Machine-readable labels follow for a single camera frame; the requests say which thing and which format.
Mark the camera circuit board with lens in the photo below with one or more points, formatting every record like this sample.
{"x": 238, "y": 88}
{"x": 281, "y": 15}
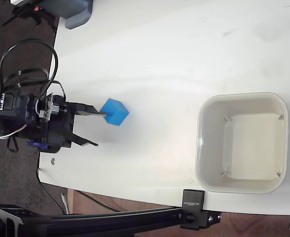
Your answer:
{"x": 47, "y": 107}

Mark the black base plate, blue clamps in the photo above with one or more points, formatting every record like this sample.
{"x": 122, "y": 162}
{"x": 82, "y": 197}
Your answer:
{"x": 53, "y": 149}

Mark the black table clamp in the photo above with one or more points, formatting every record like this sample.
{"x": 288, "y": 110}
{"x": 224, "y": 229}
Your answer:
{"x": 193, "y": 209}

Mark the blue cube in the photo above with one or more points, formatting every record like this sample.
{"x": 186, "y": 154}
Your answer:
{"x": 115, "y": 113}

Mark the white square plastic bin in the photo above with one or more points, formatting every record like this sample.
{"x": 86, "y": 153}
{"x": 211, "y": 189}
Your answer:
{"x": 209, "y": 148}

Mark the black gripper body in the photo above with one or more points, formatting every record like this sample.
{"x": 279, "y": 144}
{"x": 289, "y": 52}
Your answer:
{"x": 58, "y": 126}

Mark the blue-gray device base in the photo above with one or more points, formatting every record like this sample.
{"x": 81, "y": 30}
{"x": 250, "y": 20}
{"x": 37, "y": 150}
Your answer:
{"x": 76, "y": 14}

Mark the small metal nut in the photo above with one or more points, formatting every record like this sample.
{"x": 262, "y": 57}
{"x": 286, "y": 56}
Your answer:
{"x": 53, "y": 161}

